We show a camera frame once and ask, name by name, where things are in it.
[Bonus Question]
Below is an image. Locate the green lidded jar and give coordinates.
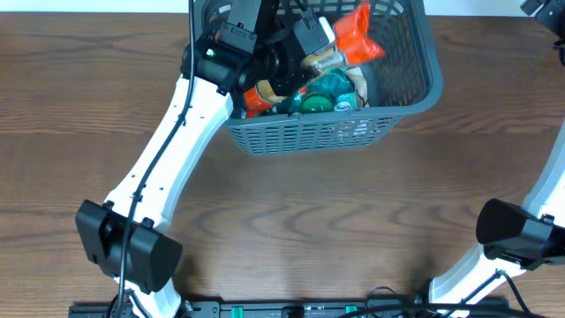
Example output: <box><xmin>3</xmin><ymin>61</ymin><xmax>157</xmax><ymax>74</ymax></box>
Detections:
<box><xmin>299</xmin><ymin>86</ymin><xmax>334</xmax><ymax>113</ymax></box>

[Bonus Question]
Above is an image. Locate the green coffee mix bag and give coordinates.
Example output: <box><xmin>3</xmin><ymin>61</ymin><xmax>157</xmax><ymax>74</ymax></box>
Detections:
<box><xmin>262</xmin><ymin>70</ymin><xmax>355</xmax><ymax>116</ymax></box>

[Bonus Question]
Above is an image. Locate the white brown snack bag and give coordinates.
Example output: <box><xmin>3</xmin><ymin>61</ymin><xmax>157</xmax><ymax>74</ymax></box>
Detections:
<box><xmin>345</xmin><ymin>67</ymin><xmax>369</xmax><ymax>109</ymax></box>

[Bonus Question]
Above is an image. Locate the tissue multipack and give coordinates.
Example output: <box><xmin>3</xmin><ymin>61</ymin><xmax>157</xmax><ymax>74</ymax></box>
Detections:
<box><xmin>334</xmin><ymin>93</ymin><xmax>358</xmax><ymax>112</ymax></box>

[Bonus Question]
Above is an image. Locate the red and gold pasta packet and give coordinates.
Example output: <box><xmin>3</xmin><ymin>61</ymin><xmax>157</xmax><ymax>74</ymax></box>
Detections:
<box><xmin>244</xmin><ymin>2</ymin><xmax>386</xmax><ymax>118</ymax></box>

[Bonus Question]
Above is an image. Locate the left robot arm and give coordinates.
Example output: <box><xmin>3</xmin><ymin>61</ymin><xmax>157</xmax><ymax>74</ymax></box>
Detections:
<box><xmin>69</xmin><ymin>1</ymin><xmax>336</xmax><ymax>317</ymax></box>

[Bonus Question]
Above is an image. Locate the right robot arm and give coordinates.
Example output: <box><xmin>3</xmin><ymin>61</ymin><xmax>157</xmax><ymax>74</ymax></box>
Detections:
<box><xmin>414</xmin><ymin>132</ymin><xmax>564</xmax><ymax>317</ymax></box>

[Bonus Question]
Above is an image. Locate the grey plastic basket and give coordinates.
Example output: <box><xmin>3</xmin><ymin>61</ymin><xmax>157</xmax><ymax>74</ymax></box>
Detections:
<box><xmin>196</xmin><ymin>1</ymin><xmax>442</xmax><ymax>155</ymax></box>

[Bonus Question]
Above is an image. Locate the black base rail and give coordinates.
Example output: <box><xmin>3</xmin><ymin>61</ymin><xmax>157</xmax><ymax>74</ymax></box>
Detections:
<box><xmin>68</xmin><ymin>297</ymin><xmax>408</xmax><ymax>318</ymax></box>

